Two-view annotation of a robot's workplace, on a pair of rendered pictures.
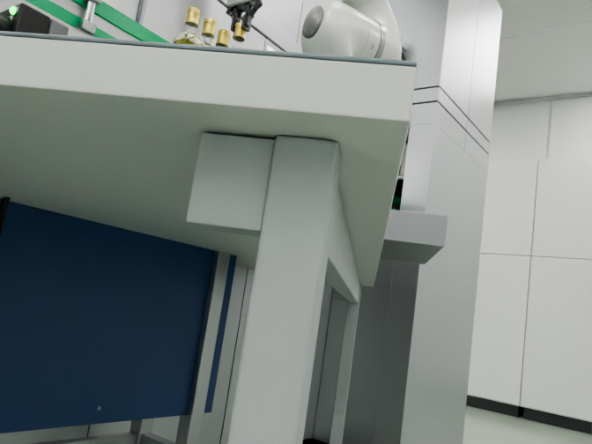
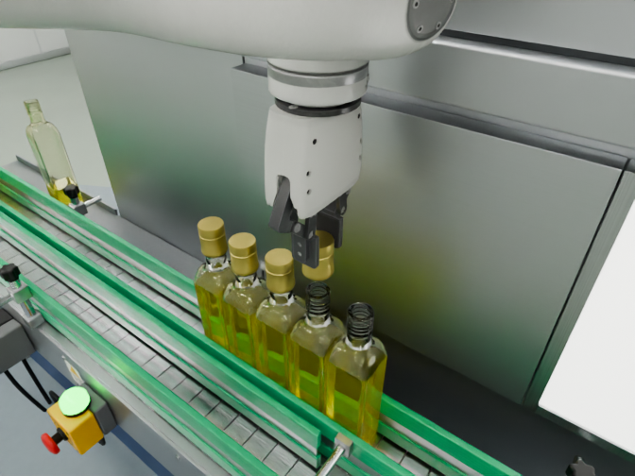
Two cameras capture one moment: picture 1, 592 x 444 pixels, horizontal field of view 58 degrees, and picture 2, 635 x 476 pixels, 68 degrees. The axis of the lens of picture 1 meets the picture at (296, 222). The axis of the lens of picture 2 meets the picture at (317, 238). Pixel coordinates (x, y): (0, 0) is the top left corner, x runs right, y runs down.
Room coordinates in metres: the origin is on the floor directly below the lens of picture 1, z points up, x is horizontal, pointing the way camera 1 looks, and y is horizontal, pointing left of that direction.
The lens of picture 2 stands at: (1.43, -0.16, 1.68)
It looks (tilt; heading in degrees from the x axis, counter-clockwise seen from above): 37 degrees down; 89
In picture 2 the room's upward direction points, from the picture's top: straight up
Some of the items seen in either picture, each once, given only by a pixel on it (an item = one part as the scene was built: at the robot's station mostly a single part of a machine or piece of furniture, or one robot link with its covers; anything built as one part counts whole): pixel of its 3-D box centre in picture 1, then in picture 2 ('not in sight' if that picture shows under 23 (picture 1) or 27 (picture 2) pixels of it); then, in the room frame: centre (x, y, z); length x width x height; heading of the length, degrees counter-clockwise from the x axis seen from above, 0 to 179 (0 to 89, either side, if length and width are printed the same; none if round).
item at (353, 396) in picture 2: not in sight; (354, 396); (1.48, 0.20, 1.16); 0.06 x 0.06 x 0.21; 53
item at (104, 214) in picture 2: not in sight; (106, 235); (0.94, 0.75, 1.01); 0.95 x 0.09 x 0.11; 143
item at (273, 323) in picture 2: not in sight; (284, 352); (1.39, 0.28, 1.16); 0.06 x 0.06 x 0.21; 54
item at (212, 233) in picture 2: (192, 18); (213, 236); (1.30, 0.34, 1.31); 0.04 x 0.04 x 0.04
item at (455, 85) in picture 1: (434, 64); not in sight; (2.42, -0.56, 1.86); 0.70 x 0.37 x 0.89; 143
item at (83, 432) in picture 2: not in sight; (81, 419); (1.04, 0.30, 0.96); 0.07 x 0.07 x 0.07; 53
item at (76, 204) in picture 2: not in sight; (88, 209); (0.94, 0.71, 1.11); 0.07 x 0.04 x 0.13; 53
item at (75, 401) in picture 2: not in sight; (74, 399); (1.04, 0.30, 1.01); 0.04 x 0.04 x 0.03
